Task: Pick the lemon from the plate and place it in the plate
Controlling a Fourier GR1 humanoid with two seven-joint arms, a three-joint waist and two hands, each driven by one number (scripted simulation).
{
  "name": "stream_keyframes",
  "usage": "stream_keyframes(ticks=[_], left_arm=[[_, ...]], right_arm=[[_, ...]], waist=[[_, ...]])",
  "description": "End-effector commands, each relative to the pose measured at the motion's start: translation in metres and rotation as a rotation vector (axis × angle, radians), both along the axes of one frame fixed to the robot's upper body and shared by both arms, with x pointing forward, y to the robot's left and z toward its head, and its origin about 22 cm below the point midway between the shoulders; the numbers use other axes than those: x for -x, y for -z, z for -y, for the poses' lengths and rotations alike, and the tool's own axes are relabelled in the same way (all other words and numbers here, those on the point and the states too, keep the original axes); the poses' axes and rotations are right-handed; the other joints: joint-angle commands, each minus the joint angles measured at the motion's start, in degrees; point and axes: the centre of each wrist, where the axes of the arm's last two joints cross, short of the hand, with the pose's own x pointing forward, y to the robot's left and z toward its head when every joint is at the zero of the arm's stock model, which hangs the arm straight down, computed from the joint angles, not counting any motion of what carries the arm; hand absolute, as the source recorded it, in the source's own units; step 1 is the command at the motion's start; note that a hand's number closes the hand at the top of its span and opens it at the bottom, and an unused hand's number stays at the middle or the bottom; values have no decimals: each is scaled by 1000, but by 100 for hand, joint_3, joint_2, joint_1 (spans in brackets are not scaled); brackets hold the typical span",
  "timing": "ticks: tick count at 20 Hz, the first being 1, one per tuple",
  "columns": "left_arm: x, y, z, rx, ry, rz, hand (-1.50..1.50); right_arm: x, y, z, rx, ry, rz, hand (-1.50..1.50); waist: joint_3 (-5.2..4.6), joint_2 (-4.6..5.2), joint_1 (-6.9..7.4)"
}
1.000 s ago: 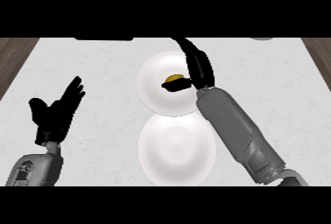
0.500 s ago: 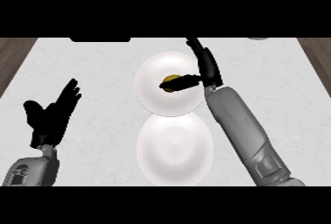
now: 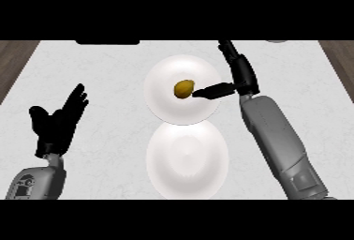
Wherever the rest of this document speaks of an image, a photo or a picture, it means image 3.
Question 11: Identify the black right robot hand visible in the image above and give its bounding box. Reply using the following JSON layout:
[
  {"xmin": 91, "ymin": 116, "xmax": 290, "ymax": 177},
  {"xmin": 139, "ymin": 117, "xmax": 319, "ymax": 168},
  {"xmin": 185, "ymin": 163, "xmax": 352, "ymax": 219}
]
[{"xmin": 191, "ymin": 39, "xmax": 262, "ymax": 101}]

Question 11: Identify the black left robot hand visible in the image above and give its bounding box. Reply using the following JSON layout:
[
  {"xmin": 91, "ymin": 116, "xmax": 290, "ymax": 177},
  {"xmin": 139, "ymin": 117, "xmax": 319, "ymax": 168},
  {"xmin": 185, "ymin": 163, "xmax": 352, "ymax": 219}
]
[{"xmin": 29, "ymin": 82, "xmax": 91, "ymax": 158}]

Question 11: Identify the yellow lemon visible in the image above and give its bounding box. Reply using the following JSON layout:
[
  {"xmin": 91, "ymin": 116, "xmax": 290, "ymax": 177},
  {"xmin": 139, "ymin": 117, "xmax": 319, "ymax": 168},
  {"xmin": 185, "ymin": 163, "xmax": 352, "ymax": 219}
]
[{"xmin": 173, "ymin": 79, "xmax": 197, "ymax": 99}]

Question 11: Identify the white round plate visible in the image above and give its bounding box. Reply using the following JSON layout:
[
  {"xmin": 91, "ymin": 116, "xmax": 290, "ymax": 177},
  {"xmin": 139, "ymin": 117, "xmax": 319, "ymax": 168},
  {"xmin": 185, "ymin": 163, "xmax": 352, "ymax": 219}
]
[
  {"xmin": 145, "ymin": 118, "xmax": 232, "ymax": 201},
  {"xmin": 144, "ymin": 53, "xmax": 225, "ymax": 126}
]

